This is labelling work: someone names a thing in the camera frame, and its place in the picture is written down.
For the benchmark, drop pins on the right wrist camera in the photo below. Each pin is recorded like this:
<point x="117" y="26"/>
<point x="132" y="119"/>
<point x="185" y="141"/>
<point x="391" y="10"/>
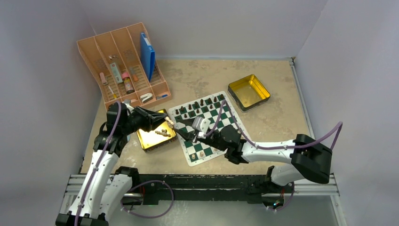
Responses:
<point x="201" y="125"/>

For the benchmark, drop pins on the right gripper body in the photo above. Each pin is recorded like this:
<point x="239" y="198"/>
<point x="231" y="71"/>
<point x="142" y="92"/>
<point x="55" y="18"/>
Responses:
<point x="211" y="141"/>

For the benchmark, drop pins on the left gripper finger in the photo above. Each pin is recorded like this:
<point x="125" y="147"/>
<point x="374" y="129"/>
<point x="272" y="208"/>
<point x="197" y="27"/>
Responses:
<point x="149" y="115"/>
<point x="159" y="125"/>

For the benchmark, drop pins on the grey green box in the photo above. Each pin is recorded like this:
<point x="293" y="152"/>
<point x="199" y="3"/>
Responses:
<point x="116" y="72"/>

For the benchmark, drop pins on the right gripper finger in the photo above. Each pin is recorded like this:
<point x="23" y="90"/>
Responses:
<point x="187" y="121"/>
<point x="193" y="136"/>

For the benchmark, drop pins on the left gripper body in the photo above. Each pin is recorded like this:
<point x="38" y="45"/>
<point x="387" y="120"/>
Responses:
<point x="137" y="121"/>

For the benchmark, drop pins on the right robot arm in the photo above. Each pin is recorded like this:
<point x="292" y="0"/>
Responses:
<point x="300" y="158"/>

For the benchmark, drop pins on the gold tin with pieces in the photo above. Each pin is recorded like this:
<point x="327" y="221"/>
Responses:
<point x="162" y="135"/>

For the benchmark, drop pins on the pink eraser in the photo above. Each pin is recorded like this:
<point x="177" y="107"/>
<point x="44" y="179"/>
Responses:
<point x="103" y="78"/>

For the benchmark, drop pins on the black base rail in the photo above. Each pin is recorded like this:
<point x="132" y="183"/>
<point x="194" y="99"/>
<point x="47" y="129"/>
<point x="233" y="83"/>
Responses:
<point x="253" y="189"/>

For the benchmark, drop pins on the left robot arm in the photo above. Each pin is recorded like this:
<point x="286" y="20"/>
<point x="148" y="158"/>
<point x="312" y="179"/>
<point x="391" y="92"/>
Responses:
<point x="100" y="194"/>

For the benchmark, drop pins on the pink cap bottle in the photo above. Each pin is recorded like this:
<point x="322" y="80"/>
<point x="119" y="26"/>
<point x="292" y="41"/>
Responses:
<point x="127" y="83"/>

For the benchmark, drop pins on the blue folder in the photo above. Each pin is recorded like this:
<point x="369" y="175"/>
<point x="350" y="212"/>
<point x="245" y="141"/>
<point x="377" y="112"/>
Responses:
<point x="147" y="56"/>

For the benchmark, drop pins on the empty gold tin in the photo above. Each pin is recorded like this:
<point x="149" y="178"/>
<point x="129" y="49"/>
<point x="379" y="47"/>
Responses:
<point x="248" y="93"/>

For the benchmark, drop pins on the pink desk organizer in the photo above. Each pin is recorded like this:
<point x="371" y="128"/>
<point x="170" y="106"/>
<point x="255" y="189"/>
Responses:
<point x="122" y="46"/>

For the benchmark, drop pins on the white stapler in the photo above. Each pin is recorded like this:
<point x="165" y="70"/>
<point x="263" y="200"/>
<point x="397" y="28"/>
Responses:
<point x="146" y="97"/>

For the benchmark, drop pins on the green white chess board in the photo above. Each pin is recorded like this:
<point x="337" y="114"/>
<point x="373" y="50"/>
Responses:
<point x="221" y="114"/>

